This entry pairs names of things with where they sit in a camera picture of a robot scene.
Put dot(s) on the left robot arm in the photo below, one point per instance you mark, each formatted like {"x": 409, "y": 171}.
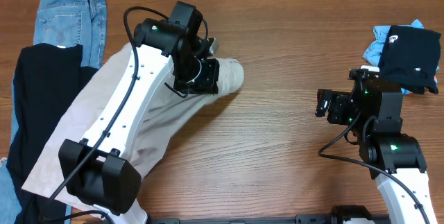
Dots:
{"x": 167, "y": 52}

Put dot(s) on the black folded shorts with logo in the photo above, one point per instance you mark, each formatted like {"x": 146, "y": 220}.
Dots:
{"x": 409, "y": 57}

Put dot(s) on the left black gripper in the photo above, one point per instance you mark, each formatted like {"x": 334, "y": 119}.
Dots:
{"x": 209, "y": 84}

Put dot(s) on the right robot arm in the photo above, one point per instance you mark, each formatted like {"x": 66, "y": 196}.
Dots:
{"x": 372, "y": 113}

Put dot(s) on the beige khaki shorts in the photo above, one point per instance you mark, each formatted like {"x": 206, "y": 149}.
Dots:
{"x": 167, "y": 113}

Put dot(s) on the light blue folded garment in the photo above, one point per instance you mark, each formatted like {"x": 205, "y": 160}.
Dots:
{"x": 376, "y": 49}

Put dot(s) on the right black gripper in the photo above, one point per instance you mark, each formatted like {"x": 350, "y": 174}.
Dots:
{"x": 338, "y": 102}

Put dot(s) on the light blue denim jeans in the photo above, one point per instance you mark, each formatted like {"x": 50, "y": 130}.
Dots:
{"x": 59, "y": 23}

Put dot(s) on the black garment on left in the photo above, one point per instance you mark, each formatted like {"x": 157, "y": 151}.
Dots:
{"x": 47, "y": 79}

